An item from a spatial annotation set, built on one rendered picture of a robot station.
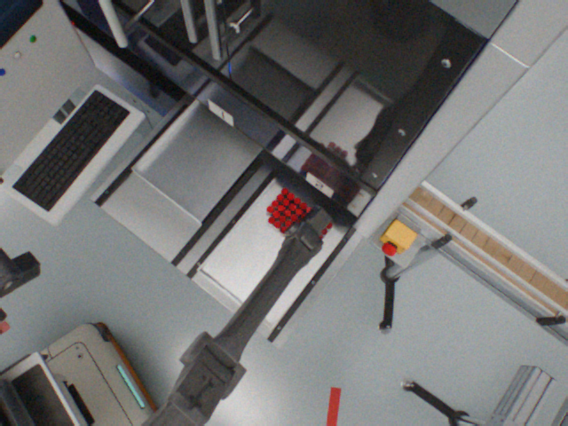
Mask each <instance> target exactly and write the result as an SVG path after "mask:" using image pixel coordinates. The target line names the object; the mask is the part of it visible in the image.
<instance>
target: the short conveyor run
mask: <svg viewBox="0 0 568 426"><path fill-rule="evenodd" d="M476 203H477V198H476V197H475V196H472V197H470V198H469V199H467V200H466V201H465V202H464V203H463V204H462V205H458V204H457V203H455V202H454V201H453V200H451V199H450V198H448V197H447V196H445V195H444V194H443V193H441V192H440V191H439V190H438V189H436V188H435V187H433V186H432V185H430V184H429V183H427V182H426V181H424V182H423V183H421V184H420V185H419V186H418V187H417V188H416V189H415V190H414V191H413V192H412V193H411V194H410V195H409V196H408V197H407V198H406V200H405V202H404V203H403V204H402V205H401V206H400V207H399V208H398V209H397V211H398V212H399V213H401V214H402V215H403V216H405V217H407V218H408V219H409V220H411V221H412V222H414V223H415V224H416V225H418V226H419V227H421V231H420V233H419V234H420V235H421V236H422V237H424V238H425V239H426V241H425V242H424V243H426V244H427V245H428V246H430V247H431V248H432V249H434V250H436V251H437V252H438V253H439V254H440V255H441V256H443V257H445V258H446V259H447V260H449V261H450V262H451V263H453V265H456V266H457V267H458V268H460V269H461V270H462V271H464V272H466V273H467V274H468V275H469V276H470V277H472V278H473V279H474V280H476V281H477V282H479V283H480V284H482V285H483V286H484V287H486V288H488V289H490V290H491V291H493V292H494V294H496V295H497V296H498V297H499V298H500V299H502V300H503V301H504V302H506V303H507V304H509V305H510V306H512V307H513V308H514V309H516V310H517V311H518V312H521V313H523V314H524V315H525V316H526V317H527V318H529V319H530V320H532V321H533V322H534V323H536V324H537V325H539V326H540V327H542V329H543V330H544V331H546V332H547V333H549V334H550V335H552V336H554V337H555V338H556V339H557V340H559V341H560V342H561V343H563V344H564V345H566V346H567V347H568V279H567V280H564V279H563V278H561V277H560V276H559V275H557V274H556V273H554V272H552V271H550V270H549V269H548V268H547V267H545V266H544V264H542V263H541V262H539V261H538V260H536V259H535V258H534V257H532V256H530V255H529V254H528V253H526V252H525V251H523V250H522V249H521V248H519V247H517V246H516V245H514V244H513V243H512V242H510V241H508V240H507V239H506V238H504V237H503V236H501V235H500V234H498V232H497V231H495V230H494V229H493V228H492V227H491V226H489V225H486V224H485V223H483V222H482V221H481V220H479V219H478V218H476V217H475V216H473V215H472V214H470V213H469V212H468V211H467V210H469V209H471V208H472V207H473V206H474V205H475V204H476Z"/></svg>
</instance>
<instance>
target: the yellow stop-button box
mask: <svg viewBox="0 0 568 426"><path fill-rule="evenodd" d="M420 231H421V228H420V227H418V226H417V225H415V224H414V223H413V222H411V221H410V220H408V219H407V218H406V217H404V216H402V215H401V214H398V215H397V216H396V217H395V218H394V219H393V221H392V222H390V224H389V225H388V227H387V228H386V229H385V231H384V232H383V235H382V236H381V237H380V239H379V240H380V241H381V242H382V243H388V244H390V245H392V246H393V247H395V248H396V249H397V251H398V252H397V253H398V254H402V253H403V252H405V251H406V250H408V249H409V247H410V246H411V244H412V243H413V241H414V240H415V238H416V237H417V235H418V234H419V233H420Z"/></svg>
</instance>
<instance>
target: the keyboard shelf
mask: <svg viewBox="0 0 568 426"><path fill-rule="evenodd" d="M95 90H97V91H99V92H101V93H102V94H104V95H105V96H107V97H108V98H110V99H112V100H114V101H115V102H117V103H118V104H120V105H121V106H123V107H125V109H127V110H128V111H130V114H129V116H128V117H127V118H126V119H125V120H124V122H123V123H122V124H121V125H120V127H119V128H118V129H117V130H116V132H115V133H114V134H113V135H111V137H110V138H109V139H108V141H107V142H106V143H105V144H104V145H103V147H102V148H101V149H100V150H99V152H98V153H97V154H96V155H95V157H94V158H93V159H92V160H91V162H90V163H89V164H88V165H87V166H86V168H85V169H84V170H83V173H82V174H81V175H79V176H78V177H77V179H76V180H75V181H74V183H73V184H72V185H71V186H70V187H69V188H68V189H67V190H66V191H65V193H64V194H63V195H62V196H61V198H60V199H59V200H58V202H57V204H56V205H55V206H54V207H53V209H52V210H51V211H50V212H46V211H45V210H44V209H42V208H40V207H39V206H37V205H36V204H34V203H33V202H32V201H31V200H30V199H29V198H27V197H26V196H24V195H23V194H22V193H20V192H18V191H17V190H15V189H13V188H12V185H13V184H15V183H16V182H17V181H18V180H19V178H20V177H21V176H22V175H23V174H24V172H25V171H26V169H27V168H28V167H29V165H30V164H31V163H32V162H33V161H34V160H35V158H36V157H37V156H38V155H39V154H40V153H41V152H42V151H43V150H44V149H45V147H46V146H48V145H49V144H50V143H51V141H52V140H53V138H54V137H55V136H56V135H57V133H58V132H59V131H60V130H61V129H62V127H63V126H64V125H65V124H66V123H67V121H68V120H69V119H70V118H71V117H72V116H73V114H74V113H75V112H76V111H77V110H78V108H80V106H81V105H82V104H83V103H84V101H85V100H86V99H87V98H88V97H89V96H90V95H91V94H92V93H93V92H94V91H95ZM145 119H146V115H145V114H144V113H142V112H140V111H138V110H137V109H136V108H135V107H134V106H133V105H131V104H129V103H128V102H126V101H125V100H123V99H121V98H119V97H118V96H116V95H115V94H113V93H112V92H110V91H108V90H106V89H105V88H103V87H102V86H100V85H95V86H94V88H93V89H92V90H91V91H90V92H89V94H88V95H87V96H86V97H85V98H84V99H83V101H82V102H81V103H80V104H78V105H77V106H76V109H75V110H74V111H73V112H72V113H71V115H70V116H69V117H68V118H67V119H66V120H65V121H64V122H63V123H62V124H61V125H60V124H59V123H57V122H55V121H54V120H52V119H50V121H49V122H48V123H46V124H45V125H44V126H43V128H42V129H41V130H40V131H39V132H38V133H37V134H36V136H35V137H34V139H33V140H32V141H31V142H30V144H29V145H28V146H27V147H26V148H25V150H24V151H23V152H22V153H21V154H20V155H19V157H18V158H17V159H16V160H14V161H13V163H16V164H17V165H19V166H20V167H21V168H22V169H23V170H22V172H21V173H20V174H19V175H18V176H17V177H16V179H15V180H13V181H12V182H11V183H10V184H9V186H8V187H7V188H6V189H5V192H6V194H8V195H9V196H11V197H12V198H13V199H15V200H17V201H18V203H20V204H21V205H23V206H24V207H26V208H27V209H29V210H31V211H32V212H34V213H35V214H37V215H38V216H39V217H40V218H42V219H43V220H45V221H46V222H49V223H50V224H52V225H54V226H58V225H59V224H60V223H61V222H62V221H63V220H64V218H65V217H66V216H67V214H68V213H69V212H70V211H71V209H72V208H73V207H74V206H75V205H76V203H77V202H78V201H79V199H81V198H82V197H83V195H84V194H85V193H86V192H87V190H88V189H89V188H90V187H91V185H92V184H93V183H94V182H95V180H96V179H97V178H98V177H99V175H100V174H101V173H102V171H103V169H104V168H105V167H106V166H107V165H108V163H110V161H111V160H113V159H114V157H115V156H116V155H117V154H118V152H119V151H120V150H121V149H122V147H123V146H124V145H125V144H126V142H127V141H128V140H129V138H130V136H131V135H132V134H133V132H134V131H135V130H136V129H137V127H138V126H139V125H140V124H141V123H142V122H143V121H144V120H145Z"/></svg>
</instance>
